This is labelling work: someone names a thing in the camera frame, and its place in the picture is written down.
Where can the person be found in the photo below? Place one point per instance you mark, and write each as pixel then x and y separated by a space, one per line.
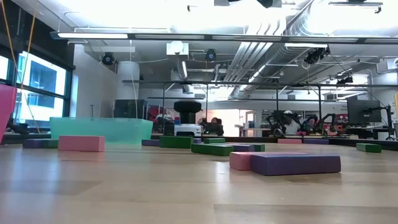
pixel 287 123
pixel 155 113
pixel 214 126

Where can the black cabinet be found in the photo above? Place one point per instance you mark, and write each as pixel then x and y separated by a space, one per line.
pixel 129 109

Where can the black ceiling camera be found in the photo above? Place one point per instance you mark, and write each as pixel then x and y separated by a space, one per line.
pixel 345 80
pixel 315 55

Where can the white ceiling lamp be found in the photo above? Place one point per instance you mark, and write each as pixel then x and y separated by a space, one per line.
pixel 177 47

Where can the black background robot arms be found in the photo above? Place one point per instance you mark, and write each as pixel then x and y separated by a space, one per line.
pixel 323 123

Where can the small black device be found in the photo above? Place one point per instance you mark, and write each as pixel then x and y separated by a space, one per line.
pixel 168 127

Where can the black round ceiling speaker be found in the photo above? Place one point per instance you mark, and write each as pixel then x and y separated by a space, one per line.
pixel 108 58
pixel 210 55

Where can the green block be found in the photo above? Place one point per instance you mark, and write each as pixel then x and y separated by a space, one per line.
pixel 49 143
pixel 175 142
pixel 259 148
pixel 369 147
pixel 212 150
pixel 214 140

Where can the red plastic bin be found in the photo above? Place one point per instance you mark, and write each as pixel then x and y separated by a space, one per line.
pixel 5 109

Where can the translucent teal bin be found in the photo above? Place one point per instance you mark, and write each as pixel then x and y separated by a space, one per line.
pixel 99 130

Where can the white background table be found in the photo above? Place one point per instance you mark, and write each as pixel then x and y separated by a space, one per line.
pixel 252 128

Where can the long ceiling light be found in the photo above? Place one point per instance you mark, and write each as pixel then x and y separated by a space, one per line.
pixel 93 35

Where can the large window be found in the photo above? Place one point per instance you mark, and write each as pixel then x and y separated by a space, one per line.
pixel 40 84

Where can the black overhead camera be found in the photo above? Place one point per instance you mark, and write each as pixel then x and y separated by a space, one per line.
pixel 269 3

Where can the black ceiling rail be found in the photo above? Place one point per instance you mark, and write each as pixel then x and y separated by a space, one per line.
pixel 356 3

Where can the pink block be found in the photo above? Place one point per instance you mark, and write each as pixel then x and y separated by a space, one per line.
pixel 289 141
pixel 239 161
pixel 81 143

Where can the black cylindrical object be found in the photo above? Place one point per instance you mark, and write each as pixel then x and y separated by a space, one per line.
pixel 187 107

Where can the black computer monitor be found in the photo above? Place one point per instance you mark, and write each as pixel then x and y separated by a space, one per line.
pixel 363 111

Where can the black metal workstation frame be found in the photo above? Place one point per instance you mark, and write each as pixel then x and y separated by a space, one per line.
pixel 186 81

